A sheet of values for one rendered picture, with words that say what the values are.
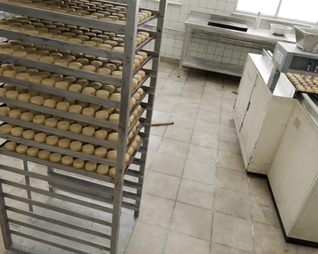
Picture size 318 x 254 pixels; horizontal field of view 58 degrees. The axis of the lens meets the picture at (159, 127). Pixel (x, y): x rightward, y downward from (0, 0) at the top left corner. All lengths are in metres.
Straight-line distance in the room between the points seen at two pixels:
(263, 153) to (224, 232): 0.80
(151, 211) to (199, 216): 0.36
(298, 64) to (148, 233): 1.66
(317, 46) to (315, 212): 1.16
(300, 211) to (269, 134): 0.72
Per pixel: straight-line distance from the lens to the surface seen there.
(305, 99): 2.37
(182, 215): 2.26
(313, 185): 2.04
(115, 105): 1.07
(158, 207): 2.28
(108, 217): 1.98
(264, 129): 2.54
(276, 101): 2.44
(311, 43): 2.42
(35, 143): 1.34
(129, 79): 0.98
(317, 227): 2.29
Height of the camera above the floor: 1.61
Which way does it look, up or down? 29 degrees down
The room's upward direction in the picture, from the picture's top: 9 degrees clockwise
